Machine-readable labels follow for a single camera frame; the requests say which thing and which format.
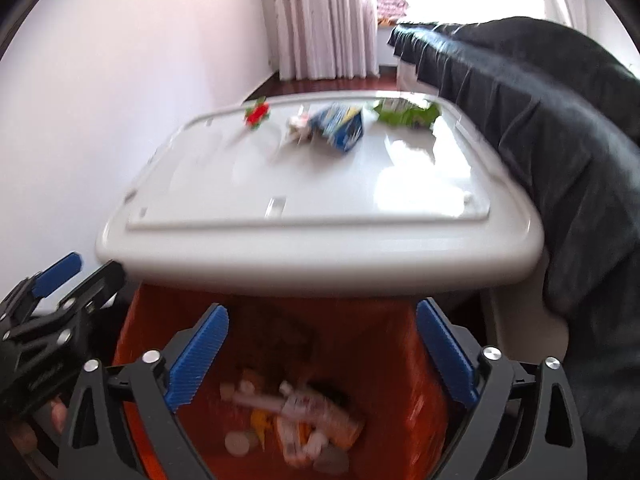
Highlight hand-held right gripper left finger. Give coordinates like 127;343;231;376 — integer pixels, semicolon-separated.
59;304;230;480

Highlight green snack bag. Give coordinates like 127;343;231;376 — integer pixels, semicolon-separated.
372;97;443;128

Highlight trash bin with orange bag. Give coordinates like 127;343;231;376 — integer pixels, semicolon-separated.
111;280;451;480

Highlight blue white milk carton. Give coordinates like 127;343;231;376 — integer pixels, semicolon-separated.
307;102;364;153

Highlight orange white snack packet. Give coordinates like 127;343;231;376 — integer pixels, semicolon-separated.
272;410;366;468

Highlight red green toy car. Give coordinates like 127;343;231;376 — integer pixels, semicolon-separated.
243;97;272;131

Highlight white plastic storage lid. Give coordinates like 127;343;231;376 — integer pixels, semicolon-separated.
96;91;545;301

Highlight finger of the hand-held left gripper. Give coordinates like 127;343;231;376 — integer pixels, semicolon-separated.
20;252;82;306
57;260;127;326

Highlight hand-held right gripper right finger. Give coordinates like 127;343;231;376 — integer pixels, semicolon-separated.
416;298;588;480

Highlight white paper cup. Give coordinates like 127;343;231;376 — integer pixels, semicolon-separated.
224;431;252;457

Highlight person's left hand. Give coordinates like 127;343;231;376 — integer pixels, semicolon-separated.
0;399;71;462

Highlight folded pink quilts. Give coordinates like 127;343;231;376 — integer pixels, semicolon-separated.
375;0;411;26

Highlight bed with dark blanket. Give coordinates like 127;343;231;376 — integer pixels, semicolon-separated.
387;16;640;453

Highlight pink patterned curtain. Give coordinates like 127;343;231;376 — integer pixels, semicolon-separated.
257;0;381;81

